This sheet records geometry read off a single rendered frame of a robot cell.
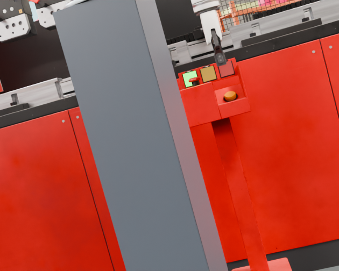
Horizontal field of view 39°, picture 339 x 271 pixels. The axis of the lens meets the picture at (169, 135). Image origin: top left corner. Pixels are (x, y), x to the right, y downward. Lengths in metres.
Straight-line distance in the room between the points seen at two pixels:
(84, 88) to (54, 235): 1.09
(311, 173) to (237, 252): 0.41
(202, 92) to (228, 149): 0.21
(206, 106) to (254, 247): 0.49
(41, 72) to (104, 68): 1.65
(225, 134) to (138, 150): 0.61
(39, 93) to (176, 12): 0.83
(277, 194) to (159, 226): 0.89
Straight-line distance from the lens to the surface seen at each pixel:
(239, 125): 1.81
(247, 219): 1.62
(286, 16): 1.94
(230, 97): 1.56
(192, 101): 1.51
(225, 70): 1.66
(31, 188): 2.01
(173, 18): 2.49
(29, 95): 2.10
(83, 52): 1.03
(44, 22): 2.07
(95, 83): 1.02
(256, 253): 1.65
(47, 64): 2.64
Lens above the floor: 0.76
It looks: 4 degrees down
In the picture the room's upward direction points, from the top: 15 degrees counter-clockwise
